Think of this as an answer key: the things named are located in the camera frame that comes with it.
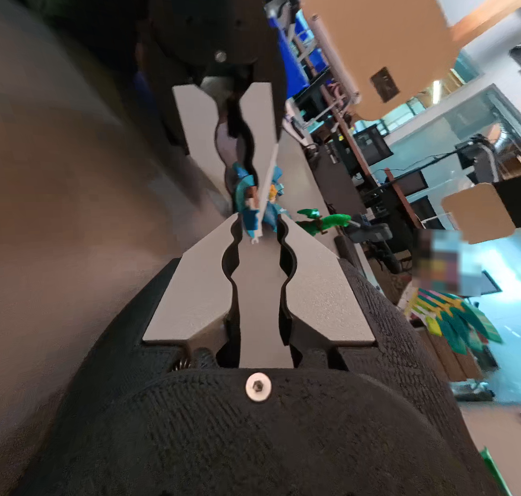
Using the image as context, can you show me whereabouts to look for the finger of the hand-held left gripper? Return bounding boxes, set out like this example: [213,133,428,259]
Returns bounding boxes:
[239,82,282,180]
[173,84,229,192]

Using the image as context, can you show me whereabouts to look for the green lego stem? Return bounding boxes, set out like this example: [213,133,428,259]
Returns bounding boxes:
[296,208,353,236]

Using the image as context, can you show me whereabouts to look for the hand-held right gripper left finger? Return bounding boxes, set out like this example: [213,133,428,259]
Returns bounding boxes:
[142,213,242,348]

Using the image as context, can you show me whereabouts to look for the blue brick flower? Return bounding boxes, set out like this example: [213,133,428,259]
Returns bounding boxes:
[233,161,263,245]

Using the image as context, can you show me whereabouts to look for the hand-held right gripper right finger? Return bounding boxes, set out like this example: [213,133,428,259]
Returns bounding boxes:
[278,215,376,348]

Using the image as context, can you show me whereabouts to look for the blue storage bins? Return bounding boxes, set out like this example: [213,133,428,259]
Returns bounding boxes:
[266,10,331,99]

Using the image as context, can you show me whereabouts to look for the blue lego flower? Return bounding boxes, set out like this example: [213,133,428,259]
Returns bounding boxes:
[260,166,286,233]

